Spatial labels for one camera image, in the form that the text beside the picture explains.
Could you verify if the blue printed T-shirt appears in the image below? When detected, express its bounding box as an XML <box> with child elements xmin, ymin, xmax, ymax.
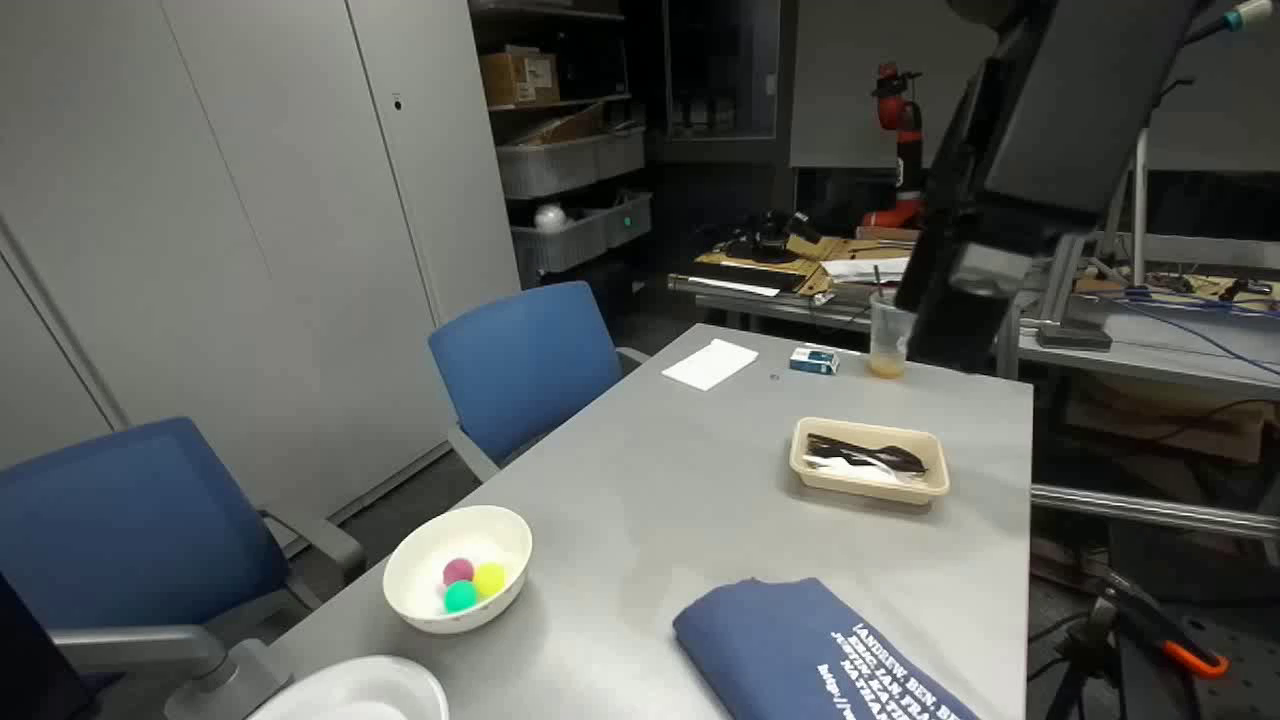
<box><xmin>673</xmin><ymin>575</ymin><xmax>982</xmax><ymax>720</ymax></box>

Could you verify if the white paper sheet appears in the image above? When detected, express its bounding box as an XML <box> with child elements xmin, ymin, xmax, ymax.
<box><xmin>660</xmin><ymin>337</ymin><xmax>758</xmax><ymax>394</ymax></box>

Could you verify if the blue office chair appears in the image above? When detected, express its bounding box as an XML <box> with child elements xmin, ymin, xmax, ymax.
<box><xmin>425</xmin><ymin>275</ymin><xmax>651</xmax><ymax>487</ymax></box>
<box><xmin>0</xmin><ymin>413</ymin><xmax>366</xmax><ymax>720</ymax></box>

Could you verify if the grey storage bin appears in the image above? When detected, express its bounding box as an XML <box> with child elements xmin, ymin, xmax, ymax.
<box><xmin>511</xmin><ymin>193</ymin><xmax>657</xmax><ymax>284</ymax></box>
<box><xmin>494</xmin><ymin>119</ymin><xmax>651</xmax><ymax>202</ymax></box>

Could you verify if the grey background workbench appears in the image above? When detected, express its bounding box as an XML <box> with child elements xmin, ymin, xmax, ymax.
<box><xmin>665</xmin><ymin>263</ymin><xmax>924</xmax><ymax>337</ymax></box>

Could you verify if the small blue box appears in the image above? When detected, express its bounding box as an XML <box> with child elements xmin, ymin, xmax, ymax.
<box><xmin>789</xmin><ymin>342</ymin><xmax>845</xmax><ymax>381</ymax></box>

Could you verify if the brown cardboard sheet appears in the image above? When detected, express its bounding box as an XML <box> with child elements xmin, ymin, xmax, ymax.
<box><xmin>692</xmin><ymin>230</ymin><xmax>855</xmax><ymax>286</ymax></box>

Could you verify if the black plastic cutlery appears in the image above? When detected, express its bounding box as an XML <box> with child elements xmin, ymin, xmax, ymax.
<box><xmin>804</xmin><ymin>428</ymin><xmax>931</xmax><ymax>481</ymax></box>

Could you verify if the clear plastic cup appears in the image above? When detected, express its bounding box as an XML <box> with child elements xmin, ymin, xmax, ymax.
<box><xmin>866</xmin><ymin>292</ymin><xmax>920</xmax><ymax>383</ymax></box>

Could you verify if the beige plastic tray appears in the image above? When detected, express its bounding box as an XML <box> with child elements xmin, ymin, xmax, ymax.
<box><xmin>783</xmin><ymin>413</ymin><xmax>957</xmax><ymax>512</ymax></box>

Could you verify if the white bowl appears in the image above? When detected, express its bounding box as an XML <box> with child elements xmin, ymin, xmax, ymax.
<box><xmin>378</xmin><ymin>501</ymin><xmax>537</xmax><ymax>638</ymax></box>

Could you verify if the brown cardboard box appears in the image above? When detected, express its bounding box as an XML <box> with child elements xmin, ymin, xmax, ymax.
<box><xmin>475</xmin><ymin>43</ymin><xmax>562</xmax><ymax>111</ymax></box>

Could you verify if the grey cabinet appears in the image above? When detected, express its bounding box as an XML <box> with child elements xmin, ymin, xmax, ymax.
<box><xmin>0</xmin><ymin>0</ymin><xmax>524</xmax><ymax>537</ymax></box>

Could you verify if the white plate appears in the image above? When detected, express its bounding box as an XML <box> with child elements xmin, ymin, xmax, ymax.
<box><xmin>249</xmin><ymin>650</ymin><xmax>452</xmax><ymax>720</ymax></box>

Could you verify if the aluminium profile beam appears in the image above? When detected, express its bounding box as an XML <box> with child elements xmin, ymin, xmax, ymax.
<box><xmin>1031</xmin><ymin>481</ymin><xmax>1280</xmax><ymax>544</ymax></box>

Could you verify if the black tripod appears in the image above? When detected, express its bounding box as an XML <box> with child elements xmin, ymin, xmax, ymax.
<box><xmin>1034</xmin><ymin>591</ymin><xmax>1163</xmax><ymax>720</ymax></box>

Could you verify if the orange handled clamp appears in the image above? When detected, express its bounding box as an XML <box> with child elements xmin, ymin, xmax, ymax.
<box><xmin>1085</xmin><ymin>571</ymin><xmax>1233</xmax><ymax>683</ymax></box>

